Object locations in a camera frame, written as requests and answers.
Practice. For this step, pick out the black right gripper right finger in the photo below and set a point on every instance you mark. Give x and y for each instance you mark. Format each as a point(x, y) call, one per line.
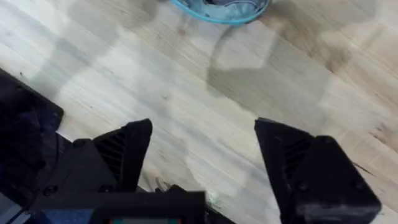
point(314, 177)

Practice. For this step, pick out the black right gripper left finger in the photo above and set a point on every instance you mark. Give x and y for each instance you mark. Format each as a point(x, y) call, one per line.
point(124, 155)

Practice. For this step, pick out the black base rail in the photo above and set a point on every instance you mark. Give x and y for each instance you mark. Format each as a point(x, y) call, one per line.
point(25, 137)

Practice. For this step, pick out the clear blue zip bag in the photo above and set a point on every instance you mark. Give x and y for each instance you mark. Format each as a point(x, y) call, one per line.
point(222, 9)

